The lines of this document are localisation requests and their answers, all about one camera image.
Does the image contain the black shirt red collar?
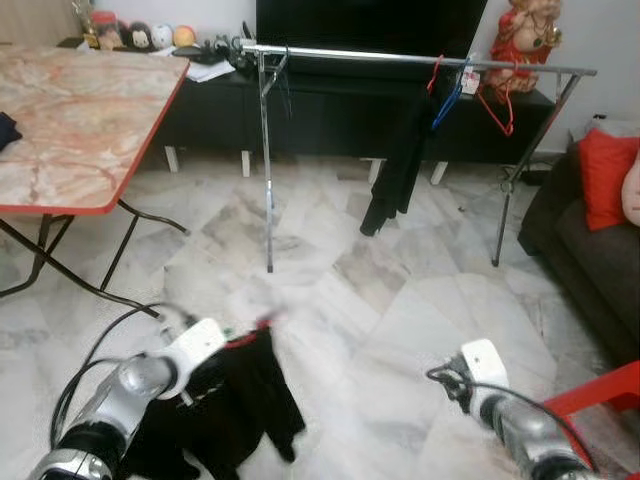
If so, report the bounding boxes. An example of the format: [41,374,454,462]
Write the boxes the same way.
[120,322,306,480]

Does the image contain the red plastic hanger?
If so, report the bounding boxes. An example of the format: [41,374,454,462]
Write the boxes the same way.
[475,65,518,138]
[425,54,446,97]

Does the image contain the blue plastic hanger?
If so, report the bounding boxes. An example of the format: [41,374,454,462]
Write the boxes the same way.
[430,62,471,131]

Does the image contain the pink plush cushion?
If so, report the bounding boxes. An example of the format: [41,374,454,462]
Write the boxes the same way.
[620,155,640,226]

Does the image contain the dark brown sofa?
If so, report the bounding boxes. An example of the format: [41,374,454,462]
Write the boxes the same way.
[517,140,640,366]

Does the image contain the red cushion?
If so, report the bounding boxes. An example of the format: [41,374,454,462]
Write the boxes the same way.
[578,128,640,233]

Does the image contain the grey cushion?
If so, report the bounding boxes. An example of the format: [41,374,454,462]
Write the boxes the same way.
[585,115,640,141]

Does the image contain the red plastic stool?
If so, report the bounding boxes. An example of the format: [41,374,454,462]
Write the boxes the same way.
[543,360,640,480]

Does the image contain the red gold statue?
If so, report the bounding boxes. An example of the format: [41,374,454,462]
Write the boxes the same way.
[487,0,563,96]

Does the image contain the white plastic hanging clip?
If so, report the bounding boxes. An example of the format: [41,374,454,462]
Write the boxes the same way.
[458,62,483,96]

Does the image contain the black shirt green logo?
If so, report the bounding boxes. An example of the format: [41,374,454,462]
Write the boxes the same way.
[360,88,446,238]

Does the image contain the black TV console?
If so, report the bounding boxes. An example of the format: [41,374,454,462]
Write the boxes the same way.
[58,38,557,187]

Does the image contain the silver metal clothes rack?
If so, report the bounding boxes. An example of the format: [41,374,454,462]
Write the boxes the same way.
[238,40,599,274]

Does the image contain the black electronic gadget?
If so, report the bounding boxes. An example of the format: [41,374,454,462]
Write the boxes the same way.
[205,36,263,73]

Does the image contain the white papers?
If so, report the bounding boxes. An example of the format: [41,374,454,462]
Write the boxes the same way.
[183,58,238,83]

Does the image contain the black plush toy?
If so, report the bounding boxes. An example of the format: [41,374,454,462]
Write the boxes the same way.
[122,20,151,51]

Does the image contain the red lid jar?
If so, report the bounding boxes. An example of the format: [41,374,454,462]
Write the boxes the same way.
[90,12,119,49]

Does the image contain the gold trophy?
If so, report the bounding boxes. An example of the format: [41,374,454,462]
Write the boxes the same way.
[72,0,101,49]

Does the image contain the navy shirt orange stripes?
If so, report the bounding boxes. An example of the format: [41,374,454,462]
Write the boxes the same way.
[0,112,23,153]

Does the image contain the light wooden cabinet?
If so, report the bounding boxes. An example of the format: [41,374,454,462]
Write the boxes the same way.
[0,0,79,46]

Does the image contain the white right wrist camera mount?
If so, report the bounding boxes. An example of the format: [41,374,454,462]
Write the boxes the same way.
[460,338,511,389]

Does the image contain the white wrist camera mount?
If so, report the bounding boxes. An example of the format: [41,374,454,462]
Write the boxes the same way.
[460,338,511,389]
[160,317,228,373]

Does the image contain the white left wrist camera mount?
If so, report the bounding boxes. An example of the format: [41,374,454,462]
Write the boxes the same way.
[160,317,228,373]

